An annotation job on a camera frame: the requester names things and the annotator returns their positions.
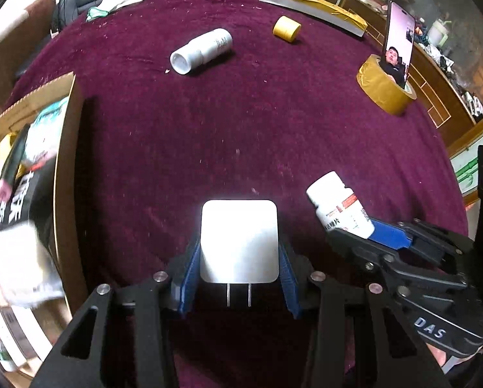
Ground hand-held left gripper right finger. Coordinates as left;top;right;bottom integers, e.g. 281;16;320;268
278;242;452;388

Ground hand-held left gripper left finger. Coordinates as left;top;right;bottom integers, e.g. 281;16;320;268
31;242;203;388

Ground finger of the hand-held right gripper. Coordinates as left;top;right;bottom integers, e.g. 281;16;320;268
371;218;474;275
326;228;468;296

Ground white pill bottle red label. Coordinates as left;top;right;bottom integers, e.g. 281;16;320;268
306;171;375;240

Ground white charger plug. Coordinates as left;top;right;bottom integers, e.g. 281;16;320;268
200;199;280;308

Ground cardboard box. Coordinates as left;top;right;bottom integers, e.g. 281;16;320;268
0;72;84;388

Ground black white package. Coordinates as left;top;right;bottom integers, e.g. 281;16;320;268
0;157;64;308

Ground teal box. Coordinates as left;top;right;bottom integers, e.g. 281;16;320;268
25;97;70;162

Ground black tube with pink end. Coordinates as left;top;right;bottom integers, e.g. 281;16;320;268
0;125;32;202

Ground green white printed board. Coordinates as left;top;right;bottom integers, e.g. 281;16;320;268
449;117;483;207

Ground large yellow tape roll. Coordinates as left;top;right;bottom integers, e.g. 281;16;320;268
356;54;418;116

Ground wooden side table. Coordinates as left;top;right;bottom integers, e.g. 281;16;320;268
342;0;483;146

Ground small white medicine box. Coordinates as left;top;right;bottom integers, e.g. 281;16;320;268
0;305;50;368

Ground smartphone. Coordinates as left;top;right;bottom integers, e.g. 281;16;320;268
381;0;416;90

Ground white plastic jug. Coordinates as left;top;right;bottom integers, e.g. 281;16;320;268
427;19;452;47

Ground small yellow tape roll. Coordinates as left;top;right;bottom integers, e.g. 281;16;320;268
273;16;302;43

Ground large white bottle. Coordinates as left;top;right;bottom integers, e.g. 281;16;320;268
170;28;233;75

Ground flat box with yellow tape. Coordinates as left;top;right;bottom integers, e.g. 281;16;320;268
259;0;368;38

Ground white gloves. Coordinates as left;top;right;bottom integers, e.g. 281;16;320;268
85;0;147;22

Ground brown chair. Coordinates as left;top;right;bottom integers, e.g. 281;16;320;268
0;0;57;118

